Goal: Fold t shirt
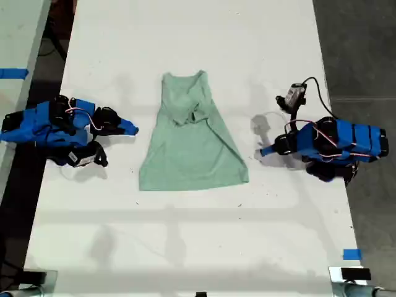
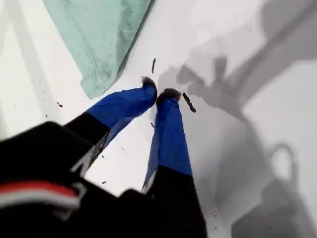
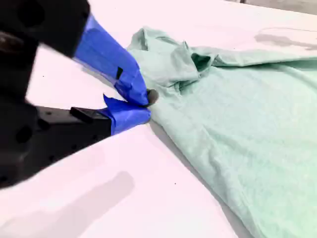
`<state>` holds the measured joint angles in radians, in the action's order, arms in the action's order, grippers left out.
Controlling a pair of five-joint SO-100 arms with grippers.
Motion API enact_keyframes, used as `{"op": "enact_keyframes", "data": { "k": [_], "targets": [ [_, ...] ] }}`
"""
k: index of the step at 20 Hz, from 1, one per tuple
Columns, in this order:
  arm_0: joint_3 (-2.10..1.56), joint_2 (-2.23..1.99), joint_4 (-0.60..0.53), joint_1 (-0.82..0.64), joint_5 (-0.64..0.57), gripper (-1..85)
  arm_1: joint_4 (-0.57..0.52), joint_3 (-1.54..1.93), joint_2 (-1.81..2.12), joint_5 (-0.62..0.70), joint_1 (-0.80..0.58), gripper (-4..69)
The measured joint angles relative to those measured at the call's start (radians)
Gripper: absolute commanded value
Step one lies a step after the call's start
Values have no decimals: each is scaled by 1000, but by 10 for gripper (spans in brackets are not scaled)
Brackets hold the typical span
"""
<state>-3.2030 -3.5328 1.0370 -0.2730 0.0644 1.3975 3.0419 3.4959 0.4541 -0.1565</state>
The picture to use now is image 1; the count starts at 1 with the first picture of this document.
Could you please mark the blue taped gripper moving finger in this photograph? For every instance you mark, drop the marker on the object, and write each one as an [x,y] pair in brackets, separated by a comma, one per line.
[130,131]
[269,153]

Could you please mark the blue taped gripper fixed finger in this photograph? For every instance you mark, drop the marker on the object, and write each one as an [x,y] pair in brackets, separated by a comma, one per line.
[268,148]
[127,123]

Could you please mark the pale green t-shirt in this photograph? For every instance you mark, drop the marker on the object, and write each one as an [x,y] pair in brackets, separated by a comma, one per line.
[191,148]

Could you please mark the blue and black robot arm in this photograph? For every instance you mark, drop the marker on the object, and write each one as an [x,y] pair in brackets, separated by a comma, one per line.
[46,123]
[346,139]

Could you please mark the long blue tape strip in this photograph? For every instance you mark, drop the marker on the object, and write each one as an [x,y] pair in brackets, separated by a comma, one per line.
[14,73]

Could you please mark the white side table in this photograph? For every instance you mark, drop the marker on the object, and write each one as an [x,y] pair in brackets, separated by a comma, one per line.
[18,37]

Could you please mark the small blue tape square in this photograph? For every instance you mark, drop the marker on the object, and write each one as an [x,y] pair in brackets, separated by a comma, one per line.
[352,254]

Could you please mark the small black clamp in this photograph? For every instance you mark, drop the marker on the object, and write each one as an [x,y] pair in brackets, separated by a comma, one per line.
[201,294]

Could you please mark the short black camera stalk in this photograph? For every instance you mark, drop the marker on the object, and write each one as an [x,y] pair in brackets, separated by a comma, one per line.
[294,116]

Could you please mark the black camera box with label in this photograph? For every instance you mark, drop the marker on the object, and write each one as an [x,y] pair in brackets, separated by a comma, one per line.
[86,156]

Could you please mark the black box on metal bracket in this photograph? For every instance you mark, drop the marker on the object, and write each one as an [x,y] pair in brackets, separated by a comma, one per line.
[355,274]
[34,277]

